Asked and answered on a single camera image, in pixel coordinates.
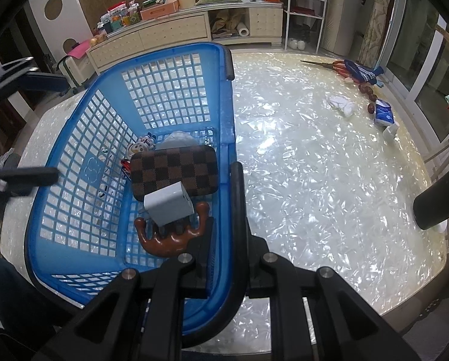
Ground white crumpled cloth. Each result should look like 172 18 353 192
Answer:
325 95 356 118

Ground pink box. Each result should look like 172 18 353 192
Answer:
140 0 181 21

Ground black cylindrical handle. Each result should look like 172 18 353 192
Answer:
413 165 449 231

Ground brown checkered case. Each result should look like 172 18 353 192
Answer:
130 145 221 202

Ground cream low cabinet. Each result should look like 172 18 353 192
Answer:
86 2 284 76

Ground blue cloth bag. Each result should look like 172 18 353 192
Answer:
344 59 385 85

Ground orange handled scissors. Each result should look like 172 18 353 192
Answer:
300 59 355 83

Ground small toy figure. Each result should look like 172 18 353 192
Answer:
127 133 157 156

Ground white suitcase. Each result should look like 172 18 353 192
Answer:
55 54 97 89

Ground white metal shelf rack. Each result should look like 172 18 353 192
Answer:
275 0 330 51

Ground white charger adapter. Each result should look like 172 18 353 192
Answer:
141 181 194 228

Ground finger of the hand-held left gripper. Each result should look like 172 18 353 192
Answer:
0 57 69 98
0 167 59 198

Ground patterned curtain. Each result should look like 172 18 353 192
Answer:
373 0 398 72

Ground brown wooden massage comb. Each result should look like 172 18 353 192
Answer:
134 202 210 258

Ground white board with round holes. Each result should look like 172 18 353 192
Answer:
29 0 93 46

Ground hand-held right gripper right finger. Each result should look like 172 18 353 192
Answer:
229 162 420 361

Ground pink folder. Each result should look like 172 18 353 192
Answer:
67 41 92 60

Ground brown paper bags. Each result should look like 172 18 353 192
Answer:
211 9 240 38

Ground white air conditioner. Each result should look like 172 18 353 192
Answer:
320 0 379 57

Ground cluster of small colourful packets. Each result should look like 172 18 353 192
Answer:
95 0 142 34

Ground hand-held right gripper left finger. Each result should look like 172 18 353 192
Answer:
33 218 215 361

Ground blue plastic basket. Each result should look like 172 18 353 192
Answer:
25 42 248 348

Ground blue tissue packet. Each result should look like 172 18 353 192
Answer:
373 98 400 126

